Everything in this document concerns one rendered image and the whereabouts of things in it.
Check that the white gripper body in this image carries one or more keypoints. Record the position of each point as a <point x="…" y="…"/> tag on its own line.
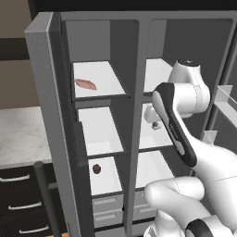
<point x="150" y="113"/>

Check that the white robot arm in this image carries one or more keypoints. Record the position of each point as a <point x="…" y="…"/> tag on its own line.
<point x="213" y="166"/>

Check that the white fridge shelf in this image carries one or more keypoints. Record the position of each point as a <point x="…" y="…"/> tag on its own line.
<point x="152" y="168"/>
<point x="152" y="139"/>
<point x="155" y="74"/>

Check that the grey fridge freezer cabinet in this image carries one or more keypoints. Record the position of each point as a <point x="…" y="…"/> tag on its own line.
<point x="135" y="61"/>

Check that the white freezer shelf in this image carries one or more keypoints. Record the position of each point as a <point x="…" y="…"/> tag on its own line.
<point x="98" y="129"/>
<point x="105" y="77"/>
<point x="106" y="179"/>

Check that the pink frozen steak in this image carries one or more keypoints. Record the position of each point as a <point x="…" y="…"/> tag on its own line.
<point x="85" y="84"/>

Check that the grey fridge drawer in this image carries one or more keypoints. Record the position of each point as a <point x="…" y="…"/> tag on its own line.
<point x="139" y="199"/>
<point x="142" y="213"/>

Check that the grey freezer drawer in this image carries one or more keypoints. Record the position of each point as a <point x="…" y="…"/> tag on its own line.
<point x="108" y="218"/>
<point x="106" y="202"/>

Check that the grey fridge door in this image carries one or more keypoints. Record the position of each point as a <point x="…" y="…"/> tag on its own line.
<point x="227" y="61"/>

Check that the grey freezer door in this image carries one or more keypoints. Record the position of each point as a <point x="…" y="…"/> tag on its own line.
<point x="46" y="92"/>

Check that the clear small door bin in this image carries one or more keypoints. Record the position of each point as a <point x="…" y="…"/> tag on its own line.
<point x="209" y="136"/>

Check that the dark round food item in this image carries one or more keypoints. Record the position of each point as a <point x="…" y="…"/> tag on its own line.
<point x="96" y="168"/>

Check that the clear large door bin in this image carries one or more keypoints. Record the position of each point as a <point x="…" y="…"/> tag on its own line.
<point x="227" y="103"/>

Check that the black overhead cabinet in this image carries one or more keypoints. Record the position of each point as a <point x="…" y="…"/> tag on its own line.
<point x="132" y="4"/>

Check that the black drawer front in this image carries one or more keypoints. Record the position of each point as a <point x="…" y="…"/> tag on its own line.
<point x="18" y="185"/>
<point x="18" y="213"/>
<point x="12" y="230"/>

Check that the black wall shelf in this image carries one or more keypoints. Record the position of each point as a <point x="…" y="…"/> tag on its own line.
<point x="14" y="49"/>

